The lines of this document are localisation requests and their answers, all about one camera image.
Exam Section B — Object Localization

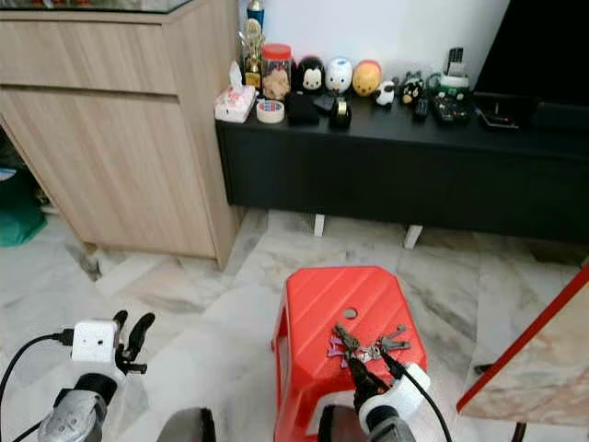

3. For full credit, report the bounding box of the white tape roll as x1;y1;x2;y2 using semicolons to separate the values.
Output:
256;99;285;123

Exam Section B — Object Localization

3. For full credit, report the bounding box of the pink white tissue pack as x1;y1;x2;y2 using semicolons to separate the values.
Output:
214;85;257;122

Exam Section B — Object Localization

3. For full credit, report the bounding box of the flat black device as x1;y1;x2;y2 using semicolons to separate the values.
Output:
476;104;521;130

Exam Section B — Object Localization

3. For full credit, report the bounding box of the gold trophy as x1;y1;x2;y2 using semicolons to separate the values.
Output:
239;20;266;88

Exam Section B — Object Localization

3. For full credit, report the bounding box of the yellow orange plush toy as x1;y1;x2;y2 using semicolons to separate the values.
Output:
352;59;383;97

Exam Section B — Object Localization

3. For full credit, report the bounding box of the black tape dispenser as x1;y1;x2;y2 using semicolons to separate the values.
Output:
329;97;353;128

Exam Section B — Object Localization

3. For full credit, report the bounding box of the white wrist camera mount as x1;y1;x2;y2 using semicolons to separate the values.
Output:
70;319;122;395
362;364;433;423

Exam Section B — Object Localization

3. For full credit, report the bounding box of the light wooden cabinet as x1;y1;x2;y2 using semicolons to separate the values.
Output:
0;0;245;270

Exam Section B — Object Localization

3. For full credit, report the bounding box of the marble table with red edge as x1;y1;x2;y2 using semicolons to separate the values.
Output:
457;262;589;442

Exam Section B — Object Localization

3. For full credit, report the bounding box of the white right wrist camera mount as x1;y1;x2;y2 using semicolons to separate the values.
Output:
362;364;433;423

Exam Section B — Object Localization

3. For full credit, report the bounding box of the small white panda figure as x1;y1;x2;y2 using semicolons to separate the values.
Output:
375;80;397;106

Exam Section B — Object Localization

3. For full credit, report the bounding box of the black keypad with coloured buttons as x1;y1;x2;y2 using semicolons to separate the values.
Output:
431;94;475;125

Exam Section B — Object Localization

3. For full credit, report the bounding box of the white round plush toy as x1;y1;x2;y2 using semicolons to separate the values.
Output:
325;58;354;95

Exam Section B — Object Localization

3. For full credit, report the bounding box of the clear jar with red lid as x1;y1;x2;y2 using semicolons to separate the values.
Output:
261;43;294;100

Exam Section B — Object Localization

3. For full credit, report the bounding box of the black box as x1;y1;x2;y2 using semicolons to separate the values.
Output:
286;92;321;125

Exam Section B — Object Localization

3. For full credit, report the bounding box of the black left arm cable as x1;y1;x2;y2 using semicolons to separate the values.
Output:
0;331;76;442

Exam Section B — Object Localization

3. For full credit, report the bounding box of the red plastic stool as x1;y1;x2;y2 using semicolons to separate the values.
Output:
271;265;429;442

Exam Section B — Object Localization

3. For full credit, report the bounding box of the black television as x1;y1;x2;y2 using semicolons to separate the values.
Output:
474;0;589;125

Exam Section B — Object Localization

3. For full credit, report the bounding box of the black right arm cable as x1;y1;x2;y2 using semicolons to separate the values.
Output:
403;366;454;442

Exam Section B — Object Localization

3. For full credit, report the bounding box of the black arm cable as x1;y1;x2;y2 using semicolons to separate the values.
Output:
403;366;454;442
0;331;76;442

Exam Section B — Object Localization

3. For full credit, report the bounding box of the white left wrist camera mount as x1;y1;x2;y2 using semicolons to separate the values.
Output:
70;319;122;395

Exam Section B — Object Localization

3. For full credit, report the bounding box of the small black animal figure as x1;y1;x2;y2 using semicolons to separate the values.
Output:
398;74;424;104

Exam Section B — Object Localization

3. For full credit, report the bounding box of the black low console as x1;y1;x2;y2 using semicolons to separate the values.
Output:
216;92;589;245

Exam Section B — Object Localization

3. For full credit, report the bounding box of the silver key bunch with ring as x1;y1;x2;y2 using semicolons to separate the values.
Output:
328;322;410;367

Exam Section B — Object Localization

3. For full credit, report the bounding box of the green bag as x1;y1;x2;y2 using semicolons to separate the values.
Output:
0;166;49;248

